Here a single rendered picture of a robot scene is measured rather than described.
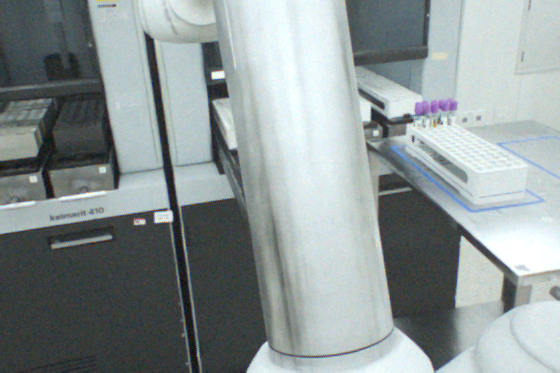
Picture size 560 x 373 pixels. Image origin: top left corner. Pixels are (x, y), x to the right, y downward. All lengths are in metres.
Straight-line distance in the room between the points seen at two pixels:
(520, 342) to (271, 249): 0.22
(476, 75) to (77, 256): 2.25
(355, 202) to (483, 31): 2.65
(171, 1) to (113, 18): 0.44
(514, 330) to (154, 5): 0.72
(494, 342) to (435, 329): 1.09
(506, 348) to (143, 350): 1.26
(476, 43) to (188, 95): 1.92
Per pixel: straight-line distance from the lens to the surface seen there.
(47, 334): 1.59
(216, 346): 1.65
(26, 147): 1.43
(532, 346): 0.49
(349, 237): 0.38
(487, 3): 2.99
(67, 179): 1.36
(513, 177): 1.05
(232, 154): 1.30
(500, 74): 3.12
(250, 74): 0.38
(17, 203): 1.36
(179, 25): 0.94
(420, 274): 1.74
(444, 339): 1.56
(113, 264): 1.47
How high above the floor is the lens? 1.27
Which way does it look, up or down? 23 degrees down
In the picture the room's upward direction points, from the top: 3 degrees counter-clockwise
